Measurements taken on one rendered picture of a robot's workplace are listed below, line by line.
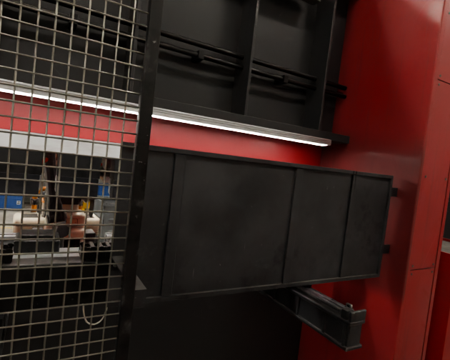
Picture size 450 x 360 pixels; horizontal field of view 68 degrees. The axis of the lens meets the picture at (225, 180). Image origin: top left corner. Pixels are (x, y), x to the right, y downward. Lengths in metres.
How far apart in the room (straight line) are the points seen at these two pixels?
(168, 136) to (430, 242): 1.23
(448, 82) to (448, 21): 0.24
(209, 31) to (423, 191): 1.12
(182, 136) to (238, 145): 0.29
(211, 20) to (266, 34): 0.28
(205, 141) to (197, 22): 0.49
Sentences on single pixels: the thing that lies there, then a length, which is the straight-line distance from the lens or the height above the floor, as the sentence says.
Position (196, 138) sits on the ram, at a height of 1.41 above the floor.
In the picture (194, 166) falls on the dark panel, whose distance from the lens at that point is 0.97.
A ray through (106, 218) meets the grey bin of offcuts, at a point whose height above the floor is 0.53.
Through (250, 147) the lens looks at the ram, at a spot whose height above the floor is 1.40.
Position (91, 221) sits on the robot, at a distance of 2.56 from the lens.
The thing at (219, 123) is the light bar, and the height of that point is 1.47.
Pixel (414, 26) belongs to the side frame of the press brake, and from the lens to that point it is 1.77.
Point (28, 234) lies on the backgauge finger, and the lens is 1.17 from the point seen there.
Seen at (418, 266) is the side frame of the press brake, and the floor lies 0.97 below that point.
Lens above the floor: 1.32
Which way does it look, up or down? 3 degrees down
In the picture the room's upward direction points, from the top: 6 degrees clockwise
